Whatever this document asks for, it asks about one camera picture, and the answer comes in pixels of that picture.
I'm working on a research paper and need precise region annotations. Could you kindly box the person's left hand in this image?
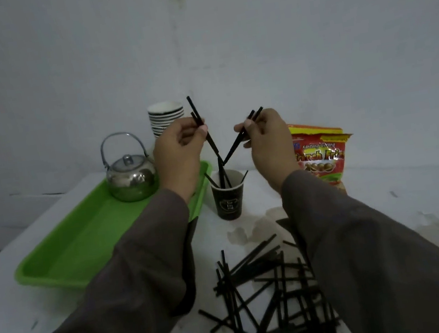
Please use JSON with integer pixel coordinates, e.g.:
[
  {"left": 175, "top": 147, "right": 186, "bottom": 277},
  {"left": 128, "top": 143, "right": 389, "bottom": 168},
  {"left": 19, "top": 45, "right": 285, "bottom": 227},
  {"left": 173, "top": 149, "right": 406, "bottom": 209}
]
[{"left": 148, "top": 114, "right": 219, "bottom": 206}]

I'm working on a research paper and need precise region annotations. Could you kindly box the person's right hand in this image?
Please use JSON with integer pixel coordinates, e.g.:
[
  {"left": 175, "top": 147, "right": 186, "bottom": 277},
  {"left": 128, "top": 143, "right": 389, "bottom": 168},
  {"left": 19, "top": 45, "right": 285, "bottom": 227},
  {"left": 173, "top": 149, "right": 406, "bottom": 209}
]
[{"left": 231, "top": 105, "right": 303, "bottom": 199}]

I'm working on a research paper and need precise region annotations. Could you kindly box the long black straw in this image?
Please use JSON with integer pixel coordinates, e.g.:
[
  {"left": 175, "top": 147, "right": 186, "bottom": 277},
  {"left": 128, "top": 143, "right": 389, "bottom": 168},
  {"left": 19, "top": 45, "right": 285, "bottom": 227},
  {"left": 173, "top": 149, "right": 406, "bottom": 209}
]
[{"left": 186, "top": 92, "right": 224, "bottom": 167}]

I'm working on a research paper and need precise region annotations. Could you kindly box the person's left forearm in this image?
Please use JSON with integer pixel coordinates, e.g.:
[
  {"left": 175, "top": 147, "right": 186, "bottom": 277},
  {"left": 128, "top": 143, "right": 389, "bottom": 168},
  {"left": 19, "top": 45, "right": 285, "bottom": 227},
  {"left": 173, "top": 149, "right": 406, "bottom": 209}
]
[{"left": 0, "top": 185, "right": 209, "bottom": 333}]

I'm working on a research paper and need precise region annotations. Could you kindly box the person's right forearm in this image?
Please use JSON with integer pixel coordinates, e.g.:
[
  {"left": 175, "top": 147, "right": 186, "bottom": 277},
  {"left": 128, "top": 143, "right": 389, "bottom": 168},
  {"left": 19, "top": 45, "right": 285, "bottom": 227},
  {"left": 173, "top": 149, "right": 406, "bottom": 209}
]
[{"left": 277, "top": 149, "right": 439, "bottom": 333}]

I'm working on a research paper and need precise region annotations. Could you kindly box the stack of white paper cups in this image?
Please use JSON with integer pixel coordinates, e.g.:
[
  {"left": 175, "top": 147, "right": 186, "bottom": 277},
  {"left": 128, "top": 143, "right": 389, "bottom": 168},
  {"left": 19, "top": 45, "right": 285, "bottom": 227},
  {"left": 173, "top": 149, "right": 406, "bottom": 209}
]
[{"left": 146, "top": 99, "right": 188, "bottom": 139}]

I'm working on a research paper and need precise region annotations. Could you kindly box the black paper cup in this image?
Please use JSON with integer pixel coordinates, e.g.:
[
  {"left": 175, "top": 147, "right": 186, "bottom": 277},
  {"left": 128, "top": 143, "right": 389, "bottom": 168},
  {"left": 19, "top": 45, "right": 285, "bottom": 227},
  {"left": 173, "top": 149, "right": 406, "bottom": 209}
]
[{"left": 208, "top": 167, "right": 251, "bottom": 223}]

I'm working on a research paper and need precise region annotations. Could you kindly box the red and yellow snack packet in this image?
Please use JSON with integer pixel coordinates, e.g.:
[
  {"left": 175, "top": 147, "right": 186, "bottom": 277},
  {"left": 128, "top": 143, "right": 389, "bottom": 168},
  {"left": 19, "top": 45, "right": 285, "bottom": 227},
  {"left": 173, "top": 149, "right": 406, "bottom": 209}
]
[{"left": 287, "top": 115, "right": 361, "bottom": 201}]

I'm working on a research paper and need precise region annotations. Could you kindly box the steel kettle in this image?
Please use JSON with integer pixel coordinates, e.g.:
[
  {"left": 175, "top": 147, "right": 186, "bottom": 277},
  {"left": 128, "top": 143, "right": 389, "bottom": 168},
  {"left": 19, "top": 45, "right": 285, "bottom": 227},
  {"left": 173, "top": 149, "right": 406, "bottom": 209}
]
[{"left": 98, "top": 128, "right": 162, "bottom": 206}]

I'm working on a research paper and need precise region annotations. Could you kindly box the green plastic tray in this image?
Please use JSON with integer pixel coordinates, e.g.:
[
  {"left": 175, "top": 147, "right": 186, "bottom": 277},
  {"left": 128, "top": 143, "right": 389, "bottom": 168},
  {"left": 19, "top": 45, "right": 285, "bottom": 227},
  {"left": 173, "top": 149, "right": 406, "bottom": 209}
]
[{"left": 2, "top": 158, "right": 228, "bottom": 299}]

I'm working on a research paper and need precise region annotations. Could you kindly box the pile of black straws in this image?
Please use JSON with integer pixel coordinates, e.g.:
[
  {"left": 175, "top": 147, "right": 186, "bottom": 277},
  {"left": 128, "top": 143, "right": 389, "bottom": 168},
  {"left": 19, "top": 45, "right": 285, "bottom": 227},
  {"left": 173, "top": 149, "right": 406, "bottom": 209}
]
[{"left": 188, "top": 226, "right": 344, "bottom": 333}]

